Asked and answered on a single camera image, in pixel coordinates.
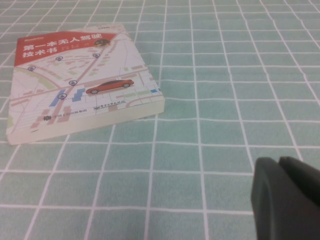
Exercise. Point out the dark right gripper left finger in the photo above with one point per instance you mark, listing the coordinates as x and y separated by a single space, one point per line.
282 210

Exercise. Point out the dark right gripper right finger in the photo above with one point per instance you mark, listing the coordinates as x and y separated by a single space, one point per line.
302 175

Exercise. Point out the green checkered tablecloth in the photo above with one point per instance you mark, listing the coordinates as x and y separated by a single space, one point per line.
225 87

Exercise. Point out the red white self-driving book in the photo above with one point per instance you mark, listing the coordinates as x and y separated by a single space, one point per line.
82 82

